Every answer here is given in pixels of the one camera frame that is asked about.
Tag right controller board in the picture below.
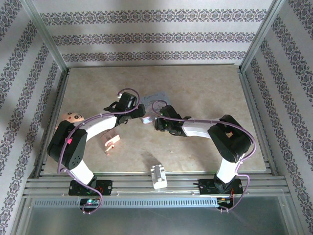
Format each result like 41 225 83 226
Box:
217 197 233 207

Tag white mounting block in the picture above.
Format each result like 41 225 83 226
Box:
149 164 168 189

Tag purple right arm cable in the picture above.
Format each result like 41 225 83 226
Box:
151 99 257 213

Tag grey slotted cable duct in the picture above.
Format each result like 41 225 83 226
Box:
33 197 220 208

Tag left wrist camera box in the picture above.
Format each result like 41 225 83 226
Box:
118 93 139 110

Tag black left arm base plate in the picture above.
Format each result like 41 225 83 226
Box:
68 180 113 196

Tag pink wooden toy piece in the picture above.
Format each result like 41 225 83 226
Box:
100 129 121 155

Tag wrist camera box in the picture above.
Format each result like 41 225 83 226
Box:
161 105 180 121
118 93 139 110

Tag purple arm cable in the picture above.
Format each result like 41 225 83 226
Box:
56 88 141 216
151 99 257 213

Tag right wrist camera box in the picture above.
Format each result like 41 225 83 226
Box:
161 105 180 121

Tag aluminium side rail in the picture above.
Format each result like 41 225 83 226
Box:
237 68 277 176
33 68 70 177

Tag controller board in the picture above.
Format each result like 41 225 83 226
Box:
217 197 233 207
79 198 101 207

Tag grey metal shelf panel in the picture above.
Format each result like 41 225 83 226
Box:
9 197 305 235

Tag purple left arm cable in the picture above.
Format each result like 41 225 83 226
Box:
56 88 141 216

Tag left controller board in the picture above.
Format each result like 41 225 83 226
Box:
79 198 101 207

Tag pink plush doll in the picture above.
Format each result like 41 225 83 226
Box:
55 111 85 131

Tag aluminium front rails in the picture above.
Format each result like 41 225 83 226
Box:
23 172 287 198

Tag aluminium frame corner post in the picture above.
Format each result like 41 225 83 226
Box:
23 0 68 72
239 0 286 72

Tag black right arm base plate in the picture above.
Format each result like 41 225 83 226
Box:
198 178 243 196

